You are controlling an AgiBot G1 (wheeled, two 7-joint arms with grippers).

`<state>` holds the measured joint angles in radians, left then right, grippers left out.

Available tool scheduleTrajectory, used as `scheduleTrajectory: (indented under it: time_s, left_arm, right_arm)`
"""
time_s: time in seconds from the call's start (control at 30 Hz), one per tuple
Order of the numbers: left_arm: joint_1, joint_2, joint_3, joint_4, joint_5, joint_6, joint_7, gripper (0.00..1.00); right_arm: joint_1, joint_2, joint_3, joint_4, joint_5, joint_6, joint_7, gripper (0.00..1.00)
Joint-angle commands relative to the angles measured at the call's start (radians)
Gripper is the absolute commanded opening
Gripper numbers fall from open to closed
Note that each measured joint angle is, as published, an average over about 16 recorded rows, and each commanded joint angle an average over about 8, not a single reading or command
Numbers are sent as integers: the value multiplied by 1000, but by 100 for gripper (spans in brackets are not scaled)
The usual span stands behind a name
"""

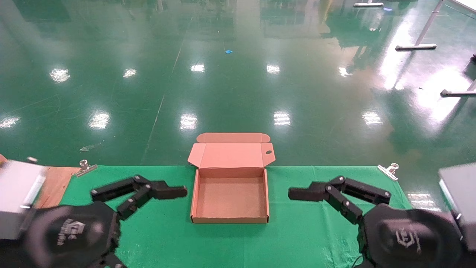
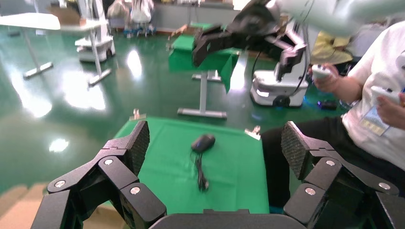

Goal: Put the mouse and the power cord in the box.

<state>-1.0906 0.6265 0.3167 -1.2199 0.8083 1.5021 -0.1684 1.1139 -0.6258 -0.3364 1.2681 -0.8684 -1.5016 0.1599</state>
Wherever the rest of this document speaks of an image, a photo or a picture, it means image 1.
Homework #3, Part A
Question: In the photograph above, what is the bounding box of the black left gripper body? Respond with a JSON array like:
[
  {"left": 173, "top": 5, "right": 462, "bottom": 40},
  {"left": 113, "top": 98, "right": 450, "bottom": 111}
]
[{"left": 22, "top": 200, "right": 122, "bottom": 268}]

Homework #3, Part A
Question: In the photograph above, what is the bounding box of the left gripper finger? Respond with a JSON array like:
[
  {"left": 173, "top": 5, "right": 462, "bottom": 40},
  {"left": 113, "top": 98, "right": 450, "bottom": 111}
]
[
  {"left": 97, "top": 253, "right": 127, "bottom": 268},
  {"left": 90, "top": 175, "right": 188, "bottom": 221}
]

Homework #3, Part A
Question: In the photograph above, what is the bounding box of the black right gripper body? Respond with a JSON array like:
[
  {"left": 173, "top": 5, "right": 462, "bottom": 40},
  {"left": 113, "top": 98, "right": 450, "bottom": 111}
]
[{"left": 358, "top": 204, "right": 464, "bottom": 268}]

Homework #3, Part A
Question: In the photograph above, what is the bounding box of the open brown cardboard box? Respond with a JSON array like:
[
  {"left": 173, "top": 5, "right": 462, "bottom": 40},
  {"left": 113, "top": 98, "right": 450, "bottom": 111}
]
[{"left": 187, "top": 133, "right": 276, "bottom": 224}]

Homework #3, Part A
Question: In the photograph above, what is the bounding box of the green table cloth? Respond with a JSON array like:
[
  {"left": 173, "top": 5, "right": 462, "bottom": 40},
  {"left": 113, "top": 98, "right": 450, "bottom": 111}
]
[{"left": 59, "top": 166, "right": 413, "bottom": 268}]

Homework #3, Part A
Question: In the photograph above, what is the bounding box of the silver metal binder clip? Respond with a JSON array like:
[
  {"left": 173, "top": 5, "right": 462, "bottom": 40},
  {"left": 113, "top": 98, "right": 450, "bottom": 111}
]
[
  {"left": 74, "top": 160, "right": 98, "bottom": 178},
  {"left": 377, "top": 163, "right": 399, "bottom": 181}
]

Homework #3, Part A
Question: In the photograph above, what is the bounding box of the clear plastic scrap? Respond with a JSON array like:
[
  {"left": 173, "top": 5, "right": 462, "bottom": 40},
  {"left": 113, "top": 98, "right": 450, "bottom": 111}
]
[{"left": 80, "top": 141, "right": 105, "bottom": 152}]

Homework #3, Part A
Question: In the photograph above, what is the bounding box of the grey table leg with foot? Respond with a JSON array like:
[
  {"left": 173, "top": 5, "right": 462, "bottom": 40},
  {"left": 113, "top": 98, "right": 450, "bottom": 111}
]
[{"left": 440, "top": 79, "right": 476, "bottom": 98}]

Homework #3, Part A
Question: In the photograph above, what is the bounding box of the white table leg with foot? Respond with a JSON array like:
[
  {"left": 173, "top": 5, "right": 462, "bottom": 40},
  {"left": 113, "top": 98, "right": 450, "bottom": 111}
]
[{"left": 395, "top": 0, "right": 446, "bottom": 51}]

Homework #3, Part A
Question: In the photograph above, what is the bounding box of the white table top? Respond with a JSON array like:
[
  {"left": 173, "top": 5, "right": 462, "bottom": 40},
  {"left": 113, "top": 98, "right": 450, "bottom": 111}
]
[{"left": 448, "top": 0, "right": 476, "bottom": 15}]

